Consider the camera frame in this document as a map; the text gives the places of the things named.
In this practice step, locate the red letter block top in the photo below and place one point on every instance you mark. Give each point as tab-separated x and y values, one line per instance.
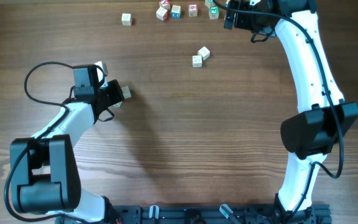
164	4

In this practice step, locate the plain wooden block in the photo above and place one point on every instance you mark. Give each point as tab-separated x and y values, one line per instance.
126	92
126	19

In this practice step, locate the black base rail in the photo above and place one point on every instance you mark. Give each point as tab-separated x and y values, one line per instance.
260	213

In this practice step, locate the green F letter block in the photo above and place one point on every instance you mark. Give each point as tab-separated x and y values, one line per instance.
214	12

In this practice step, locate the red number nine block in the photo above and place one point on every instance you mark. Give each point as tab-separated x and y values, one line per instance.
192	10

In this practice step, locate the wooden block red side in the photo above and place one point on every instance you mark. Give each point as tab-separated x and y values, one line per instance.
162	13

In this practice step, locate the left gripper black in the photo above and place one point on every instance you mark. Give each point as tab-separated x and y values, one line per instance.
114	92

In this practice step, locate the blue X letter block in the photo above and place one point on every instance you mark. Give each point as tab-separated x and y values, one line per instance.
176	11

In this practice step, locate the green A letter block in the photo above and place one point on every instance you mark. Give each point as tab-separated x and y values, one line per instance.
209	3

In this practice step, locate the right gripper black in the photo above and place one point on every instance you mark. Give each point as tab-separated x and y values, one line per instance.
229	16

